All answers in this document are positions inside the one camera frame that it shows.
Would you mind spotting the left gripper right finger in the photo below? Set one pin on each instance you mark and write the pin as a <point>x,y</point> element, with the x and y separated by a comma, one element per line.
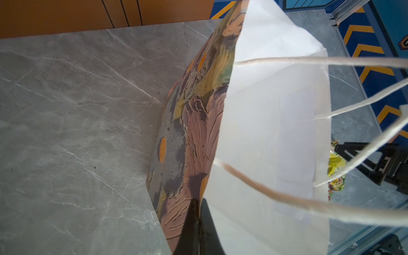
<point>209,240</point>

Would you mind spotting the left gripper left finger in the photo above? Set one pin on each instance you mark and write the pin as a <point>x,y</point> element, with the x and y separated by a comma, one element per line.
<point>189,243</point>

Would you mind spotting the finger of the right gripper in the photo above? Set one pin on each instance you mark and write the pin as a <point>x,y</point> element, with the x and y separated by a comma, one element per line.
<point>374,171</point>

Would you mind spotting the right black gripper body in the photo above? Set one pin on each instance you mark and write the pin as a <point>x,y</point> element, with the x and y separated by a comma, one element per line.
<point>396,169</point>

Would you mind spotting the floral paper bag white handles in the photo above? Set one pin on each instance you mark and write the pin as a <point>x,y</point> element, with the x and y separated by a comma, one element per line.
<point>247,127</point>

